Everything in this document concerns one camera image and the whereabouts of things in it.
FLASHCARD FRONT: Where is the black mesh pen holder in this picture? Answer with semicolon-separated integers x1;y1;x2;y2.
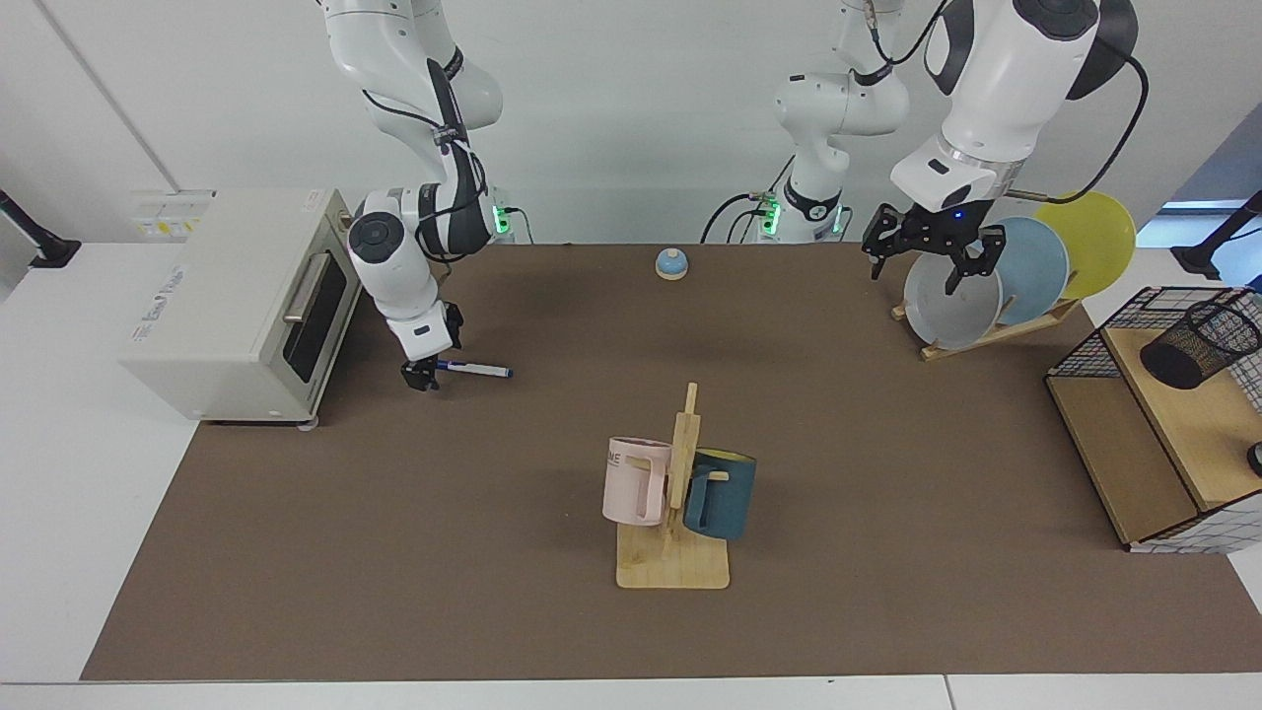
1140;301;1262;391

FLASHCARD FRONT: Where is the grey plate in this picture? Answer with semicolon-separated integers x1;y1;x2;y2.
903;247;1004;351

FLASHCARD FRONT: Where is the light blue plate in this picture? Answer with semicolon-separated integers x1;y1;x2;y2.
971;217;1070;326

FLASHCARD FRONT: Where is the wooden plate rack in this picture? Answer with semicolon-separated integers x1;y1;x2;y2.
891;298;1083;362

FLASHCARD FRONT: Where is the brown table cloth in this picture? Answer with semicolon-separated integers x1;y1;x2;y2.
81;244;1262;681

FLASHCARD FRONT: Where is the yellow plate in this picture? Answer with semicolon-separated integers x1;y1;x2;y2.
1035;190;1138;301

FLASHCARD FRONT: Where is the pale toaster oven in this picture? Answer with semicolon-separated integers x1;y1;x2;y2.
118;187;374;427

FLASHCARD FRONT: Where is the pink cup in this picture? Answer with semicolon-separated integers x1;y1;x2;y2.
602;436;673;528

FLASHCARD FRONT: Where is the dark teal cup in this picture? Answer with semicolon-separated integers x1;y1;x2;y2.
682;449;758;542

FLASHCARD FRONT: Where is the wooden cup stand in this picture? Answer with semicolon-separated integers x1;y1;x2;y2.
616;383;732;591

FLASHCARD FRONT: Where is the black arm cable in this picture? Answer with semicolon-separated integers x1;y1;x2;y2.
856;0;1152;205
361;87;491;262

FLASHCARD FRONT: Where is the black base cable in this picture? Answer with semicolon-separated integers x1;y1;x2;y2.
700;153;795;245

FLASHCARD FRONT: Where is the wire basket with wooden floor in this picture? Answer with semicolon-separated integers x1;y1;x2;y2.
1045;286;1262;555

